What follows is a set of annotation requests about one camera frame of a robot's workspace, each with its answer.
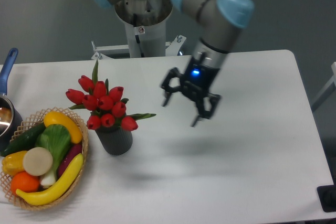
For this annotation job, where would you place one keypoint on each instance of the woven wicker basket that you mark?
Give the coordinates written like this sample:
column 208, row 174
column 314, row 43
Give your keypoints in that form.
column 31, row 121

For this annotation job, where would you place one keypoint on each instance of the green cucumber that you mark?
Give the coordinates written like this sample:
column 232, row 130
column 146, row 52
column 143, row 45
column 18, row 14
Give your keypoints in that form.
column 24, row 141

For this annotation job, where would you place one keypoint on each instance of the orange fruit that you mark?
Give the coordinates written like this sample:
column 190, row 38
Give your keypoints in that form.
column 25, row 182

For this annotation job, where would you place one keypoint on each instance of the beige round bun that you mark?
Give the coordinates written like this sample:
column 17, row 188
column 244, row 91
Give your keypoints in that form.
column 37, row 161

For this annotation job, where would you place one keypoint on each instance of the yellow bell pepper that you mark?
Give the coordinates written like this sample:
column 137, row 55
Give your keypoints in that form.
column 12, row 164

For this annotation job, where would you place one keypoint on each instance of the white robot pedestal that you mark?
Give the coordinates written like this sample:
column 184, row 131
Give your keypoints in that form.
column 145, row 28

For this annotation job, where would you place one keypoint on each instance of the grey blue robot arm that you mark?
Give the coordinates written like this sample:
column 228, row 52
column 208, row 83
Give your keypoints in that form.
column 222, row 22

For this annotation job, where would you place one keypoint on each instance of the green bok choy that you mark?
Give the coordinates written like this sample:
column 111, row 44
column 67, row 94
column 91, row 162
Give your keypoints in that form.
column 56, row 139

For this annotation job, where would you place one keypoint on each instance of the blue handled saucepan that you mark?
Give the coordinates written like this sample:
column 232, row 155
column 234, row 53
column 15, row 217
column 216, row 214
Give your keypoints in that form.
column 10, row 117

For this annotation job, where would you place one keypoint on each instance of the dark grey ribbed vase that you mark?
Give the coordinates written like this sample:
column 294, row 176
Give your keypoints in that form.
column 115, row 140

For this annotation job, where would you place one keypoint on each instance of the yellow banana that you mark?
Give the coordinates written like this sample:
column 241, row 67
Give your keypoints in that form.
column 58, row 188

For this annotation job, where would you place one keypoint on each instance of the black box at table edge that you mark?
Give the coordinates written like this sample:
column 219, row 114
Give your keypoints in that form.
column 327, row 197

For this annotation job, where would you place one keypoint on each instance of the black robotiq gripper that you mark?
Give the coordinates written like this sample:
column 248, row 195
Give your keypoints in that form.
column 200, row 81

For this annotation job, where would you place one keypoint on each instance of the red tulip bouquet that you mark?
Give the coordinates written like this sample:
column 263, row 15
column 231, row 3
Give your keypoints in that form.
column 107, row 106

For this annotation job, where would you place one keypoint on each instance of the purple eggplant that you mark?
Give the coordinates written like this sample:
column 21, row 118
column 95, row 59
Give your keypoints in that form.
column 73, row 151

